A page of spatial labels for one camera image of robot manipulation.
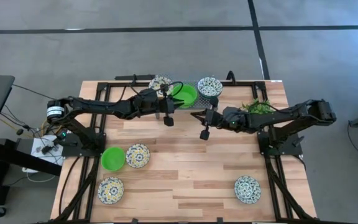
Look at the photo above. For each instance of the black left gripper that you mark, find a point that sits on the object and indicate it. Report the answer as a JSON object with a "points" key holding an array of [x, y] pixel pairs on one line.
{"points": [[166, 105]]}

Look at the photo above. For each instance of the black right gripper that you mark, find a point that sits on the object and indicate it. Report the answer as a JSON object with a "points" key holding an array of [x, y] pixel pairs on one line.
{"points": [[214, 118]]}

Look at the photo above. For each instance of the yellow blue patterned bowl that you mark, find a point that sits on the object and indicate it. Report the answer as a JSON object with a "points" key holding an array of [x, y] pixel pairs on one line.
{"points": [[155, 83], [137, 155], [111, 190]]}

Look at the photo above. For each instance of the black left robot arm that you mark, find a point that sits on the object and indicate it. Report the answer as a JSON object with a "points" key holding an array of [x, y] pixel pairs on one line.
{"points": [[104, 107]]}

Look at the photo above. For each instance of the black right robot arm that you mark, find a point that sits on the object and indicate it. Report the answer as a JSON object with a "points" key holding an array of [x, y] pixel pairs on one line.
{"points": [[291, 116]]}

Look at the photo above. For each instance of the grey perforated metal shelf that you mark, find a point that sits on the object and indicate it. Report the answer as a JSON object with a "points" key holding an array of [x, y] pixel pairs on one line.
{"points": [[202, 102]]}

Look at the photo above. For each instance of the small green potted plant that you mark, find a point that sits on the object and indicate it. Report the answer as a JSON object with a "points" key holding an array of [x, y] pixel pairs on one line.
{"points": [[256, 107]]}

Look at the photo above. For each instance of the white power strip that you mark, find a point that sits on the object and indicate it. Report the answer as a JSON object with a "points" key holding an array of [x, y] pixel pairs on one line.
{"points": [[37, 144]]}

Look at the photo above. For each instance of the black round plug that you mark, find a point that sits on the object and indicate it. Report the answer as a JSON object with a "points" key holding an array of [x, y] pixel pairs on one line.
{"points": [[20, 132]]}

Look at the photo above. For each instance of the white power adapter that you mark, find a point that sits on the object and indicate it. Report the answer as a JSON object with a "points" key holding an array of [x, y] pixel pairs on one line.
{"points": [[30, 170]]}

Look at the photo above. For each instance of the black caster wheel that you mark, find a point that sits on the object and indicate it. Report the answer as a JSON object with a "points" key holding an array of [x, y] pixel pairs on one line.
{"points": [[0, 211]]}

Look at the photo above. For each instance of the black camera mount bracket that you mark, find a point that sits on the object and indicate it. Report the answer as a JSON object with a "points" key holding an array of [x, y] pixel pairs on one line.
{"points": [[134, 77]]}

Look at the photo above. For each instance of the black hook bracket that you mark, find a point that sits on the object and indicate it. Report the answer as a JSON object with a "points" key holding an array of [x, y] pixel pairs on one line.
{"points": [[231, 76]]}

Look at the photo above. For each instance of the black aluminium table frame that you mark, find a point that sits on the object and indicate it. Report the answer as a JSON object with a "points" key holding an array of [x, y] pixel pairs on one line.
{"points": [[120, 84]]}

